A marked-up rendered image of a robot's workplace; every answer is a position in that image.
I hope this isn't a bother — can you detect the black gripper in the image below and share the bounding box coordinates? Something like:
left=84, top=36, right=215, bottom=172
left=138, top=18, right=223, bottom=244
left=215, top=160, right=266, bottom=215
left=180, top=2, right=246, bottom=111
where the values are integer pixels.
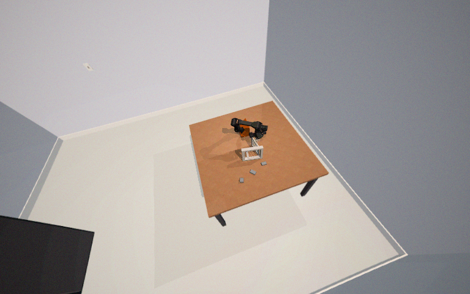
left=249, top=130, right=266, bottom=138

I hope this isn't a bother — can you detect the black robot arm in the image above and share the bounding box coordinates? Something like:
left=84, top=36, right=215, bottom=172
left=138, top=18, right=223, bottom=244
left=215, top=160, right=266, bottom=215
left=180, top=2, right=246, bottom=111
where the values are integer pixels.
left=231, top=118, right=268, bottom=139

